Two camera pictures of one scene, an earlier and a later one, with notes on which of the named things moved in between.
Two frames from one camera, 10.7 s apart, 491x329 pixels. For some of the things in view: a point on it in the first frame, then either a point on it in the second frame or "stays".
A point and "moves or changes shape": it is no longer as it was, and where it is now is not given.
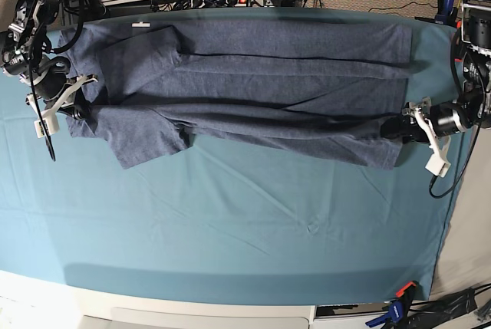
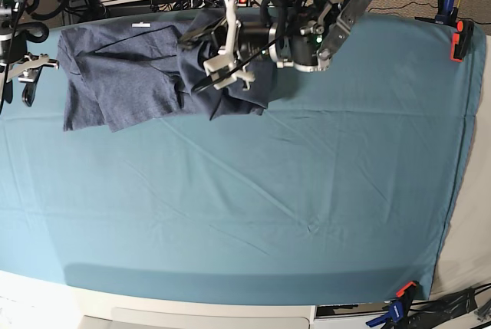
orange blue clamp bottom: [397, 308] stays
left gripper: [53, 84] → [29, 71]
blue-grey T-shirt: [151, 87] moves or changes shape
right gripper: [403, 127] → [225, 67]
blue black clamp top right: [446, 13] stays
